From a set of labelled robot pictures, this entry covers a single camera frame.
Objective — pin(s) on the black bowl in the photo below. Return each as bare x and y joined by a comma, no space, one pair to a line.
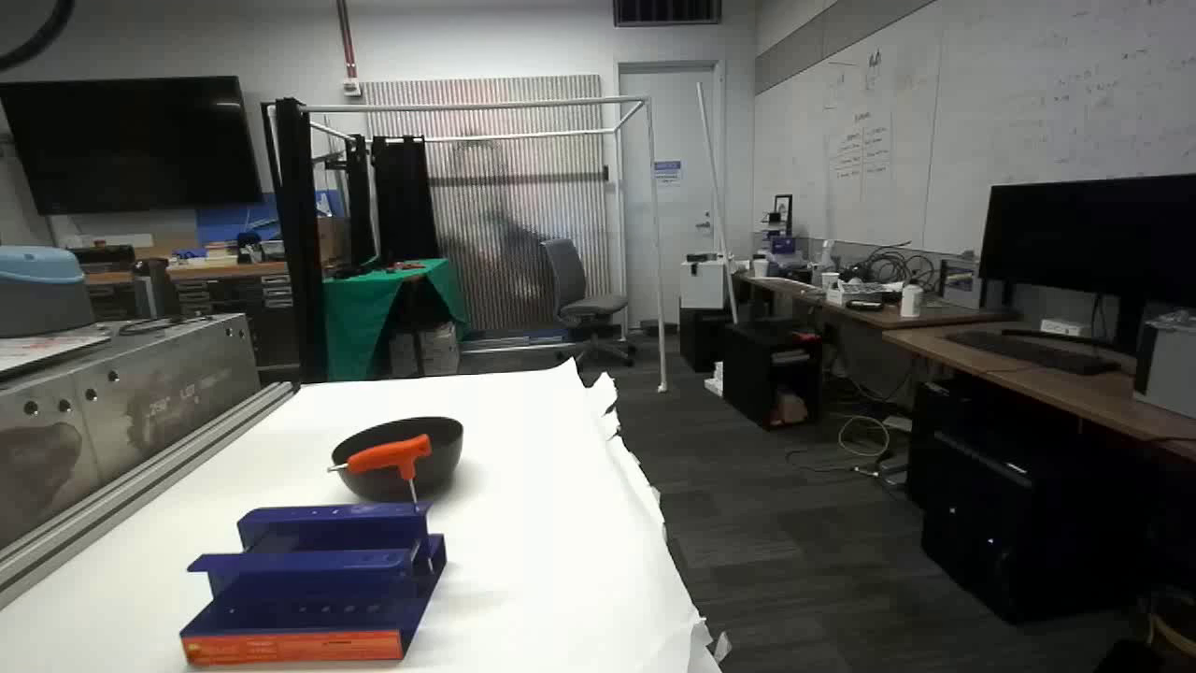
436,472

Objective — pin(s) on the grey office chair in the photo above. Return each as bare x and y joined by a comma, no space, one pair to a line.
589,320

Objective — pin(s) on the white door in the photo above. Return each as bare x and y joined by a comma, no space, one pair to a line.
668,186

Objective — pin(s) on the white paper table cover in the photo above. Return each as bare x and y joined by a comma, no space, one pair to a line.
436,526

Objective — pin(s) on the green cloth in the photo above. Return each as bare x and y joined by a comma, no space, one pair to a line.
361,309

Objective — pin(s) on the blue plastic rack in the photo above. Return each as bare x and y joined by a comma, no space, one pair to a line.
318,585

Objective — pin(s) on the black keyboard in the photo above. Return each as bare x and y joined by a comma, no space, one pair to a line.
1032,353

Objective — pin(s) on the black computer monitor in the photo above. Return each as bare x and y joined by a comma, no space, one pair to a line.
1113,237

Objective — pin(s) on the white pipe frame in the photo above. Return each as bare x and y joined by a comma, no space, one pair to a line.
625,125

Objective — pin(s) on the wall mounted black television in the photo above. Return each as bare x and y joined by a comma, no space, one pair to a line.
132,143

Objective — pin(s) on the aluminium rail table edge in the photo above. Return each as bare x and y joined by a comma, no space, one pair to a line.
80,526

